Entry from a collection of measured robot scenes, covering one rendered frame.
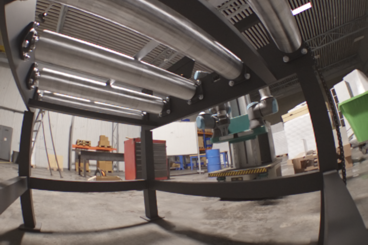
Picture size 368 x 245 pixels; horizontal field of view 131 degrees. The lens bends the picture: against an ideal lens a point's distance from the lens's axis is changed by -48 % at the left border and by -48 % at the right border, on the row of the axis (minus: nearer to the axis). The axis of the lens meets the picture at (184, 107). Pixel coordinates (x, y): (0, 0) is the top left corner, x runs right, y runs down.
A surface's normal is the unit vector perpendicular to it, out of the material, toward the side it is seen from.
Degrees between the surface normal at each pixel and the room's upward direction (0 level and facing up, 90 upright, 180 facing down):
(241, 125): 90
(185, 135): 90
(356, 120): 101
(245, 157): 90
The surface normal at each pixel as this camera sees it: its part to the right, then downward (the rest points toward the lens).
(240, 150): -0.67, -0.20
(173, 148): 0.32, -0.35
